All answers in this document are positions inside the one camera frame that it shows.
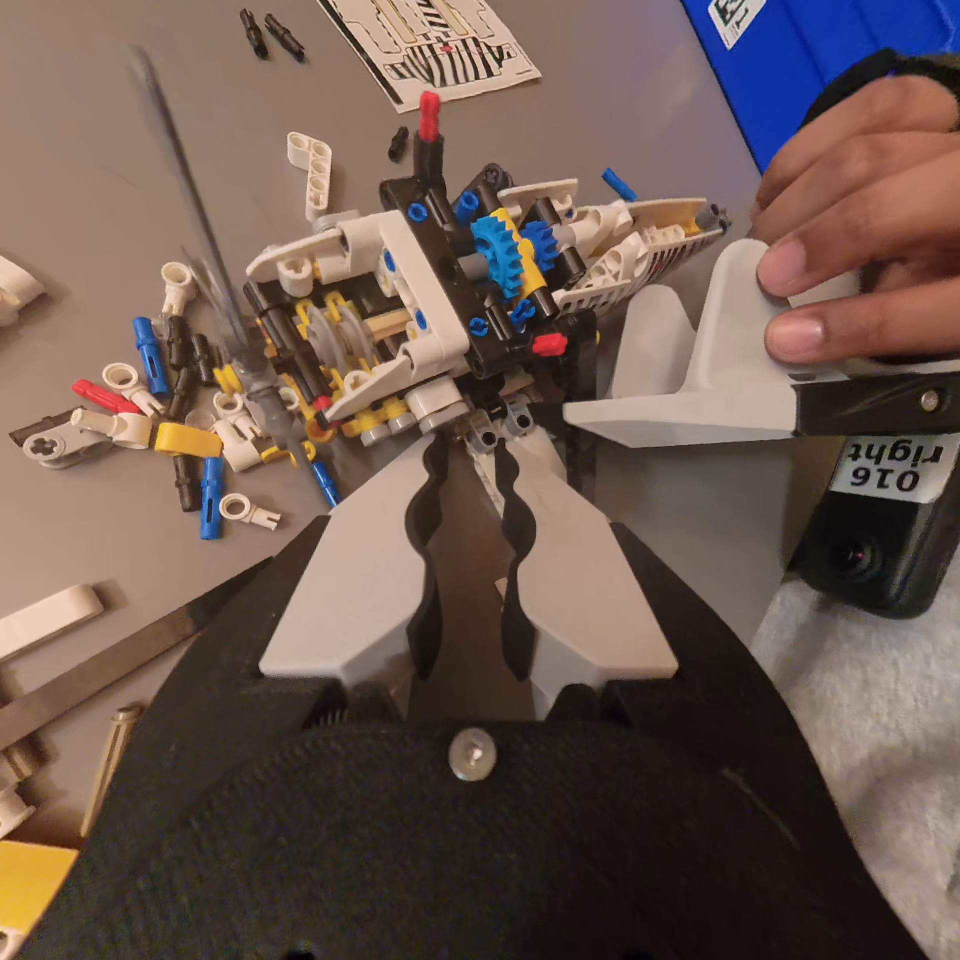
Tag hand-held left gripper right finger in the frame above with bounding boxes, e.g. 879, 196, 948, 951
495, 438, 681, 717

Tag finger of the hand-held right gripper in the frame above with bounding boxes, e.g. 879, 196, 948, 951
562, 283, 798, 449

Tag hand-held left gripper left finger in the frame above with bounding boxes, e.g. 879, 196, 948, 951
257, 435, 453, 708

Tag lego helicopter model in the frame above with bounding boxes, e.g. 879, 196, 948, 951
123, 41, 732, 519

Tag loose small lego pieces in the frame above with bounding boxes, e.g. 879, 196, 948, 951
9, 262, 285, 541

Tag black lego rotor blade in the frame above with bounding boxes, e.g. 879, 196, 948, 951
0, 557, 276, 753

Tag tan lego axle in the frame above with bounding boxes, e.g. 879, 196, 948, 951
79, 702, 145, 839

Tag white straight lego beam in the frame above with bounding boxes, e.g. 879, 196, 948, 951
0, 583, 106, 663

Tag pile of white yellow lego parts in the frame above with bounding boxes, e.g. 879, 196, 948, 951
0, 738, 80, 960

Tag person's right hand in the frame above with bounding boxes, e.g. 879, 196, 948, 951
750, 75, 960, 369

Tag blue plastic bin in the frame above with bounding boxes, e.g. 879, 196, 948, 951
679, 0, 960, 175

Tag zebra sticker sheet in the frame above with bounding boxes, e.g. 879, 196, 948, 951
315, 0, 543, 115

